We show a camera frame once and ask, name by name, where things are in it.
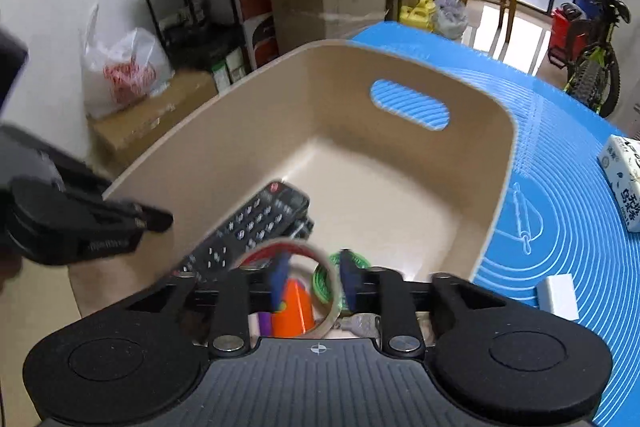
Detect red plastic crate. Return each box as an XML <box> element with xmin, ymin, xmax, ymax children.
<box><xmin>549</xmin><ymin>4</ymin><xmax>587</xmax><ymax>68</ymax></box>

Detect grey plastic bag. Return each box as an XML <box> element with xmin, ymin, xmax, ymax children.
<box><xmin>432</xmin><ymin>0</ymin><xmax>470</xmax><ymax>40</ymax></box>

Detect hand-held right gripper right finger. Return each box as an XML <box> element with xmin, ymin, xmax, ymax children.
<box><xmin>338</xmin><ymin>249</ymin><xmax>512</xmax><ymax>356</ymax></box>

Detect blue silicone baking mat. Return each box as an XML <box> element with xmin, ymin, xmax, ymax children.
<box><xmin>347</xmin><ymin>21</ymin><xmax>640</xmax><ymax>427</ymax></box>

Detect black metal shelf rack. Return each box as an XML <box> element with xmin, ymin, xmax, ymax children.
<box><xmin>140</xmin><ymin>0</ymin><xmax>252</xmax><ymax>74</ymax></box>

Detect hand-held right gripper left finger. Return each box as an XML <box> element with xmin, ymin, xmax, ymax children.
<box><xmin>122</xmin><ymin>251</ymin><xmax>293</xmax><ymax>356</ymax></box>

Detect clear tape roll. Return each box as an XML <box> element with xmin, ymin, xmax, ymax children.
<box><xmin>234</xmin><ymin>241</ymin><xmax>347</xmax><ymax>339</ymax></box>

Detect green and white small boxes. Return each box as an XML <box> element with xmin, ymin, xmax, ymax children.
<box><xmin>210</xmin><ymin>48</ymin><xmax>252</xmax><ymax>96</ymax></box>

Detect black remote control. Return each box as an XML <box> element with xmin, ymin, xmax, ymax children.
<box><xmin>175</xmin><ymin>180</ymin><xmax>312</xmax><ymax>284</ymax></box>

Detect yellow plastic jug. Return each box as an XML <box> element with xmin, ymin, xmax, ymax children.
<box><xmin>399</xmin><ymin>0</ymin><xmax>439</xmax><ymax>28</ymax></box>

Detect white tissue pack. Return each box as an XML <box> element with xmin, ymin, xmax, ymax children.
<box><xmin>598</xmin><ymin>135</ymin><xmax>640</xmax><ymax>234</ymax></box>

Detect taped brown cardboard box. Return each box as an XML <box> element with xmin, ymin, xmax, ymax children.
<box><xmin>271</xmin><ymin>9</ymin><xmax>389</xmax><ymax>54</ymax></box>

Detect red and white carton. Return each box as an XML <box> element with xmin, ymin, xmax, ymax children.
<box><xmin>234</xmin><ymin>0</ymin><xmax>279</xmax><ymax>71</ymax></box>

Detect green tape roll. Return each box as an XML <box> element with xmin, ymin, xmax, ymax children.
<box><xmin>312</xmin><ymin>251</ymin><xmax>372</xmax><ymax>314</ymax></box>

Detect white plastic bag red print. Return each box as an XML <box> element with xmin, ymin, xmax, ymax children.
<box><xmin>81</xmin><ymin>3</ymin><xmax>174</xmax><ymax>120</ymax></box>

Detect green and black bicycle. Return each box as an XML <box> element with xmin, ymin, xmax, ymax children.
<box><xmin>546</xmin><ymin>0</ymin><xmax>632</xmax><ymax>118</ymax></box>

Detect low brown cardboard box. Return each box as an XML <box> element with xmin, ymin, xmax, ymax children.
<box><xmin>89</xmin><ymin>69</ymin><xmax>219</xmax><ymax>171</ymax></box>

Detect white appliance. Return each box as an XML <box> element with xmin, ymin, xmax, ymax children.
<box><xmin>607</xmin><ymin>0</ymin><xmax>640</xmax><ymax>142</ymax></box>

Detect white rectangular block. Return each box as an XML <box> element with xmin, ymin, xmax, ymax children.
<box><xmin>536</xmin><ymin>273</ymin><xmax>581</xmax><ymax>321</ymax></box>

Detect grey cable plug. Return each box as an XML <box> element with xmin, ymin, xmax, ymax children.
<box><xmin>336</xmin><ymin>313</ymin><xmax>382</xmax><ymax>339</ymax></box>

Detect beige plastic storage basin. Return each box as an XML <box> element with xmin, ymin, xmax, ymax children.
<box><xmin>67</xmin><ymin>39</ymin><xmax>518</xmax><ymax>323</ymax></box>

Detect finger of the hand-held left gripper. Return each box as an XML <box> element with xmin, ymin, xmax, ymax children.
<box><xmin>50</xmin><ymin>154</ymin><xmax>175</xmax><ymax>234</ymax></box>

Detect orange and purple plastic toy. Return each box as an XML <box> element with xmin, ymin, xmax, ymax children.
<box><xmin>257</xmin><ymin>279</ymin><xmax>317</xmax><ymax>338</ymax></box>

